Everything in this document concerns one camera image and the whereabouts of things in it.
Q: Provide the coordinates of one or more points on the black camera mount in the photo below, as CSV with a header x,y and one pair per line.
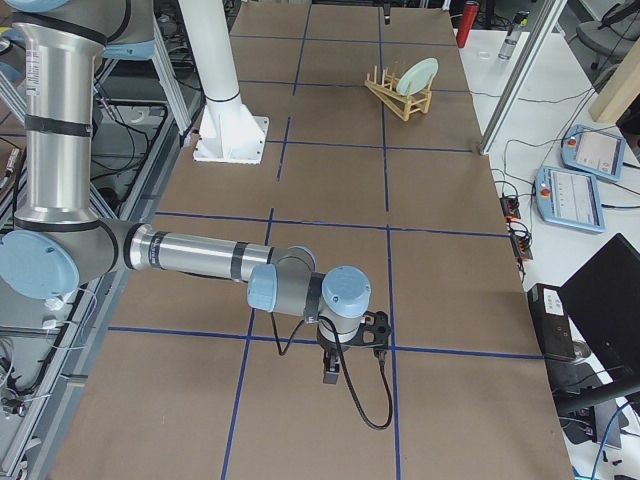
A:
x,y
373,333

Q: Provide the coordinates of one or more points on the wooden dish rack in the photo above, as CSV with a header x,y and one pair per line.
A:
x,y
382,83

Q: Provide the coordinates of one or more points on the near blue teach pendant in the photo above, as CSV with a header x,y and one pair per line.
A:
x,y
569,198

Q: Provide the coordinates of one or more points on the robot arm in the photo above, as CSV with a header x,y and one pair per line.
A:
x,y
62,240

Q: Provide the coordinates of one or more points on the far blue teach pendant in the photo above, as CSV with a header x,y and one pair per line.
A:
x,y
593,151

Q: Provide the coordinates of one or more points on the aluminium frame post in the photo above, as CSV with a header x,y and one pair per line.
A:
x,y
547,19

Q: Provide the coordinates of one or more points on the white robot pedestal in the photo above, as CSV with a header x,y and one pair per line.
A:
x,y
228,132

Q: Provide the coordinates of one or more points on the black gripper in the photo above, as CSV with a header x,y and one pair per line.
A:
x,y
330,347

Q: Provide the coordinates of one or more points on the black laptop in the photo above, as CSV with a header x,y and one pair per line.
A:
x,y
602,300

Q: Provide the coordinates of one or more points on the blue teach pendant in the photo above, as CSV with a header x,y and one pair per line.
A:
x,y
593,151
569,198

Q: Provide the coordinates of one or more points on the orange black power strip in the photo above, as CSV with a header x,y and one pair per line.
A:
x,y
519,234

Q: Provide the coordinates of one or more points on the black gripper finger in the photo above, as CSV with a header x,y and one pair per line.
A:
x,y
386,6

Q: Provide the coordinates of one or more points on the clear water bottle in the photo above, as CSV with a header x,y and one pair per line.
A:
x,y
516,27

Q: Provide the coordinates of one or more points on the mint green plate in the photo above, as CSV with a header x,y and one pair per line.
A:
x,y
418,77

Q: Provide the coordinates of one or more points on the red cylinder bottle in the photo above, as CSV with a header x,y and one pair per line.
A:
x,y
466,23

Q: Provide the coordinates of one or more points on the black box device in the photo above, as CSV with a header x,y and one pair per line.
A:
x,y
551,323

